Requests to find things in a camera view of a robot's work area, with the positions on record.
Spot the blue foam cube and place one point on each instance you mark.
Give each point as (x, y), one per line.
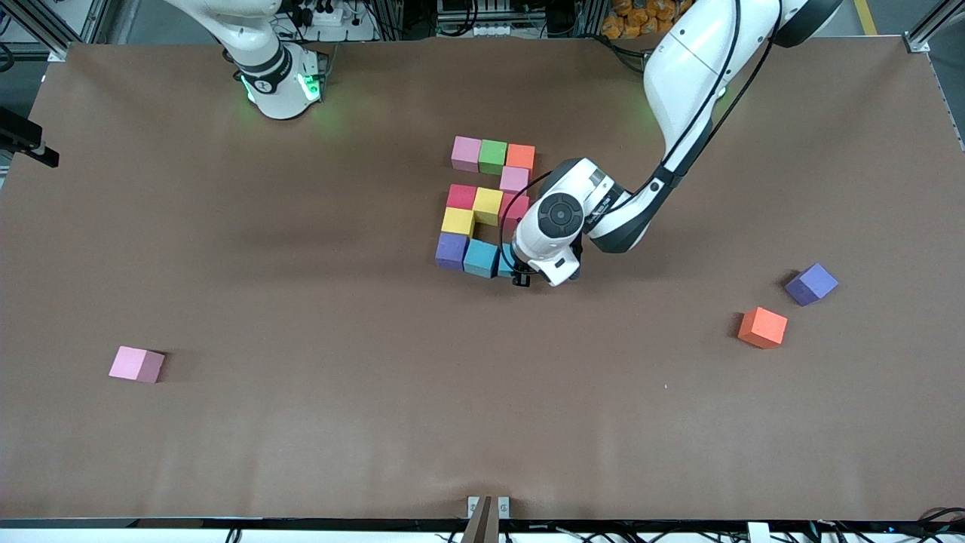
(505, 264)
(481, 259)

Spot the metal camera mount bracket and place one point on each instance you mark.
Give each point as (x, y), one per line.
(482, 524)

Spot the red foam cube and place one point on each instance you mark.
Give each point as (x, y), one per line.
(461, 197)
(513, 210)

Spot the orange bag pile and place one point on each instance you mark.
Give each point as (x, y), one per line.
(629, 19)

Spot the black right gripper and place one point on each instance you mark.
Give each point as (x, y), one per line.
(19, 128)

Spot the white plug box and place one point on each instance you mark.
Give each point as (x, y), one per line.
(758, 534)

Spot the white power strip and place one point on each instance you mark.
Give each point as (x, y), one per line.
(354, 30)

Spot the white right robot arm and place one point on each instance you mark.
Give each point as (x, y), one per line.
(279, 75)

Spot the aluminium frame post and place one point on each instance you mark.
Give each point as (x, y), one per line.
(56, 53)
(918, 45)

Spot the purple foam cube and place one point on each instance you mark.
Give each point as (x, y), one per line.
(451, 251)
(811, 284)

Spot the green foam cube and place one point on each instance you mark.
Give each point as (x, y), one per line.
(493, 157)

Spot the metal equipment rack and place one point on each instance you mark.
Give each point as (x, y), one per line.
(482, 15)

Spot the orange foam cube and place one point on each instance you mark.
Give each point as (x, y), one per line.
(520, 158)
(763, 327)

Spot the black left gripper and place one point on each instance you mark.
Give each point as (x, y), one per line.
(520, 267)

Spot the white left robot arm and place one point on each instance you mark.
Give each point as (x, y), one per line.
(562, 215)

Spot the pink foam cube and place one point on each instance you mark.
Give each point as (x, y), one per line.
(136, 365)
(466, 154)
(514, 181)

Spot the yellow foam cube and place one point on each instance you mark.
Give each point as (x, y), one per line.
(488, 206)
(457, 222)

